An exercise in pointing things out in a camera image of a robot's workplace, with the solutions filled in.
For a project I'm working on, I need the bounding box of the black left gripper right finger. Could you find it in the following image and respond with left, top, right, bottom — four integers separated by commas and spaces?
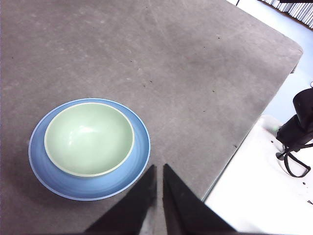
162, 163, 242, 235

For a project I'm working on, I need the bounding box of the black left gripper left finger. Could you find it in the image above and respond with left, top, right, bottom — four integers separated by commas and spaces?
83, 164, 157, 235

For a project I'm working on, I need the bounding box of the green ribbed bowl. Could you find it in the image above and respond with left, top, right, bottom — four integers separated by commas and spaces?
44, 102, 135, 177

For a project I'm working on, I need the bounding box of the blue round plate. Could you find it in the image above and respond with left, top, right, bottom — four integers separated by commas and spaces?
28, 97, 151, 201

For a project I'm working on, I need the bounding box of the grey ribbed panel stack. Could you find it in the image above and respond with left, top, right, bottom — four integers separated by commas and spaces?
258, 0, 313, 29

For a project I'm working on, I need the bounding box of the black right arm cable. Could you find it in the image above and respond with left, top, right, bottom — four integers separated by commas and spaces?
275, 143, 313, 178

